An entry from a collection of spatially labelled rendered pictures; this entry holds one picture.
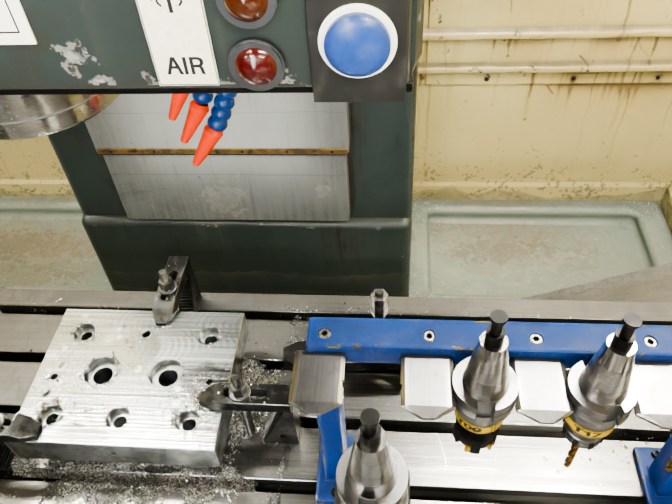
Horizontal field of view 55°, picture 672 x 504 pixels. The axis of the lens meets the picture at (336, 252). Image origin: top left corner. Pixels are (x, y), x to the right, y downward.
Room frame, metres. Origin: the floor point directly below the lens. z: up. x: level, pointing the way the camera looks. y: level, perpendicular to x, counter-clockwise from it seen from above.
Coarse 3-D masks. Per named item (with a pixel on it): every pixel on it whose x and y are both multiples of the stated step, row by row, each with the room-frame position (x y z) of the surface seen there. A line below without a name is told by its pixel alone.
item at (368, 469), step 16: (384, 432) 0.25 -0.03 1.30; (352, 448) 0.25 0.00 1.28; (368, 448) 0.24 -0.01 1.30; (384, 448) 0.24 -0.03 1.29; (352, 464) 0.24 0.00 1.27; (368, 464) 0.23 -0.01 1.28; (384, 464) 0.23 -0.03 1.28; (352, 480) 0.23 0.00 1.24; (368, 480) 0.23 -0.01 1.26; (384, 480) 0.23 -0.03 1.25; (368, 496) 0.22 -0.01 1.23; (384, 496) 0.23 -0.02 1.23
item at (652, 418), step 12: (636, 372) 0.33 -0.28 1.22; (648, 372) 0.33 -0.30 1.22; (660, 372) 0.33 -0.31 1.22; (636, 384) 0.32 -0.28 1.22; (648, 384) 0.32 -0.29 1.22; (660, 384) 0.32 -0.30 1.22; (648, 396) 0.31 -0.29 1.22; (660, 396) 0.31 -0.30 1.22; (636, 408) 0.30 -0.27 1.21; (648, 408) 0.29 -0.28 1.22; (660, 408) 0.29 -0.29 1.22; (648, 420) 0.28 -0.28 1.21; (660, 420) 0.28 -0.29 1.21
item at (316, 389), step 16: (304, 352) 0.39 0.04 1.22; (320, 352) 0.39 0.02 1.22; (336, 352) 0.39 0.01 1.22; (304, 368) 0.37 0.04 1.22; (320, 368) 0.37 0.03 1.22; (336, 368) 0.37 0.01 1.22; (304, 384) 0.35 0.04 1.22; (320, 384) 0.35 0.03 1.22; (336, 384) 0.35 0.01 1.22; (288, 400) 0.34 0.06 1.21; (304, 400) 0.33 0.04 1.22; (320, 400) 0.33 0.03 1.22; (336, 400) 0.33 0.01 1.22
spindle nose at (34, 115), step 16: (0, 96) 0.43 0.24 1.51; (16, 96) 0.43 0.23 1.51; (32, 96) 0.44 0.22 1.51; (48, 96) 0.44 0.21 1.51; (64, 96) 0.45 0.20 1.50; (80, 96) 0.45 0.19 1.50; (96, 96) 0.47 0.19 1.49; (112, 96) 0.48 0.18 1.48; (0, 112) 0.43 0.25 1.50; (16, 112) 0.43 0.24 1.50; (32, 112) 0.44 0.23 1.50; (48, 112) 0.44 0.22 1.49; (64, 112) 0.45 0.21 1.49; (80, 112) 0.45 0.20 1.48; (96, 112) 0.46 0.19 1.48; (0, 128) 0.43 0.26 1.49; (16, 128) 0.43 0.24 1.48; (32, 128) 0.44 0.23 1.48; (48, 128) 0.44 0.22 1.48; (64, 128) 0.44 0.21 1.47
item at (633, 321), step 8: (624, 320) 0.32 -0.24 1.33; (632, 320) 0.32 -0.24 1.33; (640, 320) 0.32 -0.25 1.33; (624, 328) 0.32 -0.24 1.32; (632, 328) 0.31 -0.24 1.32; (616, 336) 0.32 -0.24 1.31; (624, 336) 0.31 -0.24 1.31; (632, 336) 0.31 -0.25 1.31; (616, 344) 0.31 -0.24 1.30; (624, 344) 0.31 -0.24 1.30; (632, 344) 0.31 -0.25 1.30
